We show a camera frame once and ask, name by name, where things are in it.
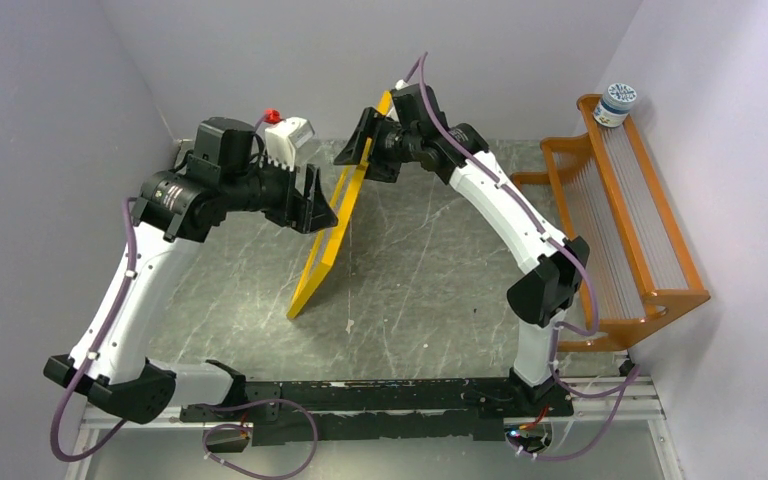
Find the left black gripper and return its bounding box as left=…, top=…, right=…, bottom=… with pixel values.
left=222, top=150, right=338, bottom=233

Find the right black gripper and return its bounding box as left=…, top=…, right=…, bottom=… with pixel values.
left=334, top=107, right=421, bottom=183

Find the yellow wooden picture frame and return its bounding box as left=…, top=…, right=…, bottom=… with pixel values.
left=286, top=90, right=395, bottom=321

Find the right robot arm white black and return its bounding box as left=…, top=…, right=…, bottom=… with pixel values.
left=333, top=83, right=590, bottom=415

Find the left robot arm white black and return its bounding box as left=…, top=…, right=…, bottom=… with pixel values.
left=43, top=117, right=338, bottom=424

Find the small blue white jar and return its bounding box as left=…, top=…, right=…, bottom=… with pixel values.
left=593, top=83, right=638, bottom=128

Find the orange wooden rack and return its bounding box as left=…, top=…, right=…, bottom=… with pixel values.
left=511, top=94, right=711, bottom=352

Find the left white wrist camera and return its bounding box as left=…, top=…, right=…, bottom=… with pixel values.
left=263, top=109, right=315, bottom=171

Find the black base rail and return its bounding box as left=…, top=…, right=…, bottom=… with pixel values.
left=179, top=375, right=574, bottom=446

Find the aluminium extrusion frame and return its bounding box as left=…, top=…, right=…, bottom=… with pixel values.
left=63, top=376, right=680, bottom=480

